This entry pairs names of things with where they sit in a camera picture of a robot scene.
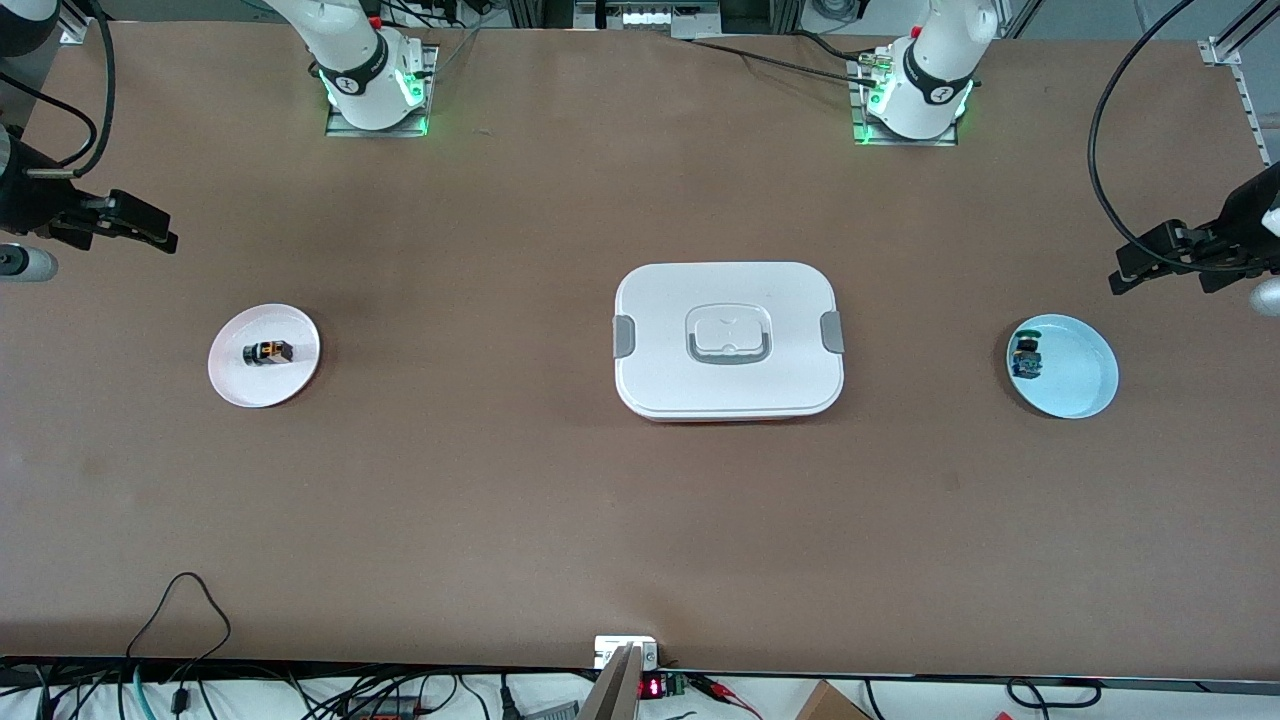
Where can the white lunch box grey clips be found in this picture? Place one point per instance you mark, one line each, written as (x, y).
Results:
(730, 385)

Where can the aluminium corner profile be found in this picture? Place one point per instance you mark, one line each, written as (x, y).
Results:
(72, 22)

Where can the red clip test leads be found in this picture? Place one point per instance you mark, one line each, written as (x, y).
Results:
(725, 692)

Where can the pink round plate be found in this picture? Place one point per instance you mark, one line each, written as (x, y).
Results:
(240, 385)

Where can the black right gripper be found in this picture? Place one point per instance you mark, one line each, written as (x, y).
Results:
(30, 200)

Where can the green blue switch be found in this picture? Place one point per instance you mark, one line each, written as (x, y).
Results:
(1026, 355)

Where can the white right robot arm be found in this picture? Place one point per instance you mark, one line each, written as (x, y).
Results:
(360, 60)

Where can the brown cardboard box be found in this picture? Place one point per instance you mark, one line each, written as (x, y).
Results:
(830, 703)

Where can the light blue round plate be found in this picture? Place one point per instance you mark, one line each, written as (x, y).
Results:
(1075, 370)

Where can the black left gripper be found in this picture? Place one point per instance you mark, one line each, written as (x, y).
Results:
(1243, 222)

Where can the orange black switch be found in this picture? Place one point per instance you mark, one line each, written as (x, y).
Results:
(268, 352)

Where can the diagonal aluminium profile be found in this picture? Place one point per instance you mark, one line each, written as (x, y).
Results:
(1255, 22)

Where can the white power strip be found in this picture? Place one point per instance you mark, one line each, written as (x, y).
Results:
(648, 18)

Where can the metal base plate right arm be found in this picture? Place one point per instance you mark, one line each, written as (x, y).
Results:
(425, 90)

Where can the perforated aluminium rail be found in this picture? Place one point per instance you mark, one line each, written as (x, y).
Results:
(1250, 100)

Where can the grey aluminium profile bar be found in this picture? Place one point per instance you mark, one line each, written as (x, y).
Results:
(610, 695)

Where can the red digit display module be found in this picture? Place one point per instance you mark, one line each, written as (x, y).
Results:
(652, 688)

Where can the white socket block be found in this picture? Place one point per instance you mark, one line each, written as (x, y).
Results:
(615, 648)

